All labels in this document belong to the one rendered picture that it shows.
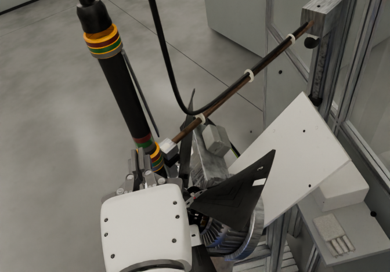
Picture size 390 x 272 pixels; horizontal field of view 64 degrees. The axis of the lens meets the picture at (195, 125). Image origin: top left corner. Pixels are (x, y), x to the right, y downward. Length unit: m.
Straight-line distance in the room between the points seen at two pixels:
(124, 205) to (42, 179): 2.55
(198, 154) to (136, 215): 0.74
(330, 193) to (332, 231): 0.13
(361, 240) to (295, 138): 0.51
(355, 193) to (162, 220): 0.99
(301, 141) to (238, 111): 1.95
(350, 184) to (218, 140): 0.50
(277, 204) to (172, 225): 0.61
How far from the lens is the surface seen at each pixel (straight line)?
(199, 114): 0.64
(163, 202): 0.38
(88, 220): 2.50
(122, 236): 0.37
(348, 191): 1.25
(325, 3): 0.95
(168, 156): 0.61
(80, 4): 0.41
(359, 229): 1.32
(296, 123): 0.95
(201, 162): 1.08
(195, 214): 0.93
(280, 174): 0.95
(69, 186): 2.75
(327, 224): 1.27
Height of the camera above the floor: 2.00
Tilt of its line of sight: 46 degrees down
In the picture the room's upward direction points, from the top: 12 degrees counter-clockwise
